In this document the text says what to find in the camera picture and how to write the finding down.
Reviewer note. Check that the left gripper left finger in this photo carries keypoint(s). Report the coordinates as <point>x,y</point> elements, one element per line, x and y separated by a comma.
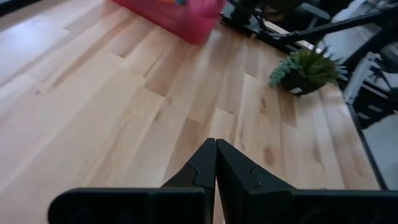
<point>186,202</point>

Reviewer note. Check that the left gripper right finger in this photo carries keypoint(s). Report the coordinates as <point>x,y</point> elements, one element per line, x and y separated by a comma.
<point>248,202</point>

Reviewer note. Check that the pink plastic bin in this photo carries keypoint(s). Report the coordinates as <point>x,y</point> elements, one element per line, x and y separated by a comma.
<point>186,21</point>

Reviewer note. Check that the teal microfiber towel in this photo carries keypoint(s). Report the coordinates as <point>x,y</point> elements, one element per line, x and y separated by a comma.
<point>182,2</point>

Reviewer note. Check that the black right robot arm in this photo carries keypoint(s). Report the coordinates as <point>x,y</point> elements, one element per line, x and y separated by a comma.
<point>267,7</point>

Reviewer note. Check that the potted succulent plant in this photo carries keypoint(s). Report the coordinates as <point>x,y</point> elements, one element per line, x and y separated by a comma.
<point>306,70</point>

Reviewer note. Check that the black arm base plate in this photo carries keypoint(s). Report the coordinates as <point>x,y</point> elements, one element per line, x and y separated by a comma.
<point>245,20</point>

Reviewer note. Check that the black aluminium table frame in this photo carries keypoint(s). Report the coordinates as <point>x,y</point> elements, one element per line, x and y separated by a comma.
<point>326,29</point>

